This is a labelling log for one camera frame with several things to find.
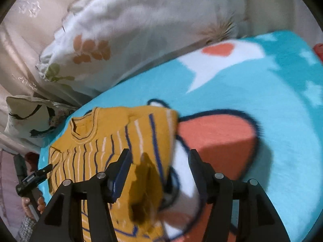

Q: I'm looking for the red plastic bag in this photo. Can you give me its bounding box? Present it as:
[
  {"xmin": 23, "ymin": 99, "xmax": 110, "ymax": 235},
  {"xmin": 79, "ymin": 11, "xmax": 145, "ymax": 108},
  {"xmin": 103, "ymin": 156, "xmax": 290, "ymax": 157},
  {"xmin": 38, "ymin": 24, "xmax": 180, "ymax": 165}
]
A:
[{"xmin": 313, "ymin": 43, "xmax": 323, "ymax": 62}]

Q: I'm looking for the turquoise cartoon fleece blanket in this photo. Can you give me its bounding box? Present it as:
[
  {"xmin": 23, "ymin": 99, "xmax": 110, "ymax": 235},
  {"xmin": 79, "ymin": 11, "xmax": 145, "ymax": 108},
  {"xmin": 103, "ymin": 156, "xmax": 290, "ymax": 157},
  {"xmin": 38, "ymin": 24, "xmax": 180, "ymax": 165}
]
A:
[{"xmin": 39, "ymin": 31, "xmax": 322, "ymax": 241}]

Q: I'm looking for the beige embroidered curtain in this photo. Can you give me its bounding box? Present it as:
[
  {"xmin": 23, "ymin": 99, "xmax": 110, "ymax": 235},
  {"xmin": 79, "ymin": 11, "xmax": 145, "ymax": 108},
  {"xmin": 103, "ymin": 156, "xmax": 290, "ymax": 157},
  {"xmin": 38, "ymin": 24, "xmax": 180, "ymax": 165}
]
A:
[{"xmin": 1, "ymin": 0, "xmax": 90, "ymax": 153}]

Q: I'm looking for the mustard yellow striped sweater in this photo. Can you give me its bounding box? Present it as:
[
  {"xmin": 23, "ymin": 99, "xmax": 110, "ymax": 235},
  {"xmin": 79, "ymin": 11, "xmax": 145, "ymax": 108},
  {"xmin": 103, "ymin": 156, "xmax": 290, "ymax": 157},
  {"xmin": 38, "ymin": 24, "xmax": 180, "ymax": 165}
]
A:
[{"xmin": 48, "ymin": 105, "xmax": 177, "ymax": 241}]

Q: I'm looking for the person's left hand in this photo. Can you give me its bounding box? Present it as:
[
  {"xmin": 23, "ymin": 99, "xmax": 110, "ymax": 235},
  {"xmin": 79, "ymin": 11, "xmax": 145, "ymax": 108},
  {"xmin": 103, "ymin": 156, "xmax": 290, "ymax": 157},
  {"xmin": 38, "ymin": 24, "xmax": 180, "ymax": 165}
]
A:
[{"xmin": 21, "ymin": 196, "xmax": 46, "ymax": 220}]

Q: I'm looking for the white floral ruffled pillow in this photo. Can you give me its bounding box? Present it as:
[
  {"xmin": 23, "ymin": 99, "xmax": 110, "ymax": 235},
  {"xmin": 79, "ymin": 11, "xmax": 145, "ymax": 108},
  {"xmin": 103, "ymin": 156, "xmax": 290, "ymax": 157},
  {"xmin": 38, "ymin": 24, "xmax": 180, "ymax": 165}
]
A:
[{"xmin": 37, "ymin": 0, "xmax": 247, "ymax": 95}]

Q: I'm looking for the small cartoon face cushion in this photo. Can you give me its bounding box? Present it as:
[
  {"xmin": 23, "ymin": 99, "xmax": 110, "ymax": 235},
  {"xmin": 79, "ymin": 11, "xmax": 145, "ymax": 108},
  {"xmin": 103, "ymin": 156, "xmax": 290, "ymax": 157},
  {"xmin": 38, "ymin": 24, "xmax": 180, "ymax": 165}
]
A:
[{"xmin": 5, "ymin": 96, "xmax": 77, "ymax": 139}]

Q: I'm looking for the dark red cloth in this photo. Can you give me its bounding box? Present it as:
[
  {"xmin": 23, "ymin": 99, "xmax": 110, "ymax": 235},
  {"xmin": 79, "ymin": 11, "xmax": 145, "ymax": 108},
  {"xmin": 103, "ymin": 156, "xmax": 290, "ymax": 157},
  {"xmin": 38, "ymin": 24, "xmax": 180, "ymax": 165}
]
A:
[{"xmin": 25, "ymin": 152, "xmax": 39, "ymax": 172}]

